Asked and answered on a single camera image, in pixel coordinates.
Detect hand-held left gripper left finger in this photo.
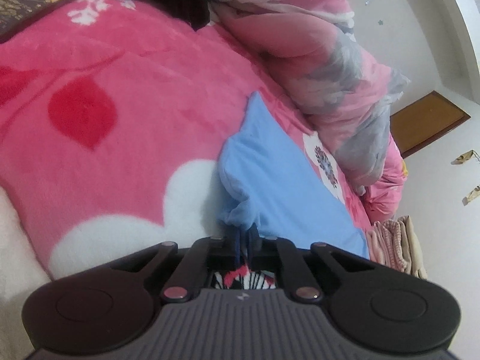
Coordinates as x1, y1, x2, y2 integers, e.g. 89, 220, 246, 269
112, 230, 242, 302

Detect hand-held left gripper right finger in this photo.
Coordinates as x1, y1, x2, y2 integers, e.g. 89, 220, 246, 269
245, 223, 376, 302

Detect blue t-shirt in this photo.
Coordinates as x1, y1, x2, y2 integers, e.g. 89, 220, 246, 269
215, 92, 370, 259

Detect pink striped folded cloth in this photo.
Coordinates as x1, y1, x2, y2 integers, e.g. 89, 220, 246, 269
365, 219, 407, 272

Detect beige folded cloth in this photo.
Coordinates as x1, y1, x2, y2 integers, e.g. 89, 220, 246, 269
397, 215, 428, 280

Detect pink grey floral quilt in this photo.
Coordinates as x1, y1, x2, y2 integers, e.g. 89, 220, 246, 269
208, 0, 411, 226

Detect wooden door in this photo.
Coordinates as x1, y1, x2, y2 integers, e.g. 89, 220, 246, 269
390, 91, 471, 158

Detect wall hook rack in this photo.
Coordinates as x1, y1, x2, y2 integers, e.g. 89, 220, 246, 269
451, 150, 480, 206

